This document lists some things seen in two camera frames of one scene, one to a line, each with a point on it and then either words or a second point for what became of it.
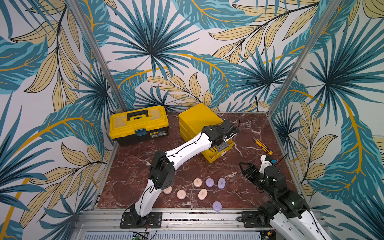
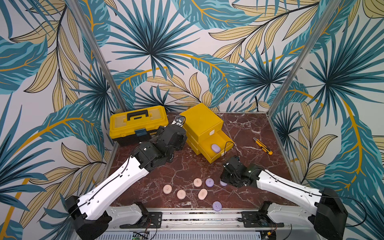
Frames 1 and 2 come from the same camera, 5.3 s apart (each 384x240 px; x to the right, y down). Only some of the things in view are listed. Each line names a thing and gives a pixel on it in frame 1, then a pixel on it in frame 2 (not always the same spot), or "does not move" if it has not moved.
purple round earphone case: [209, 182] does not move
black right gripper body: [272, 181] → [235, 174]
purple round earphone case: [217, 206] does not move
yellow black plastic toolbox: [138, 125] does not move
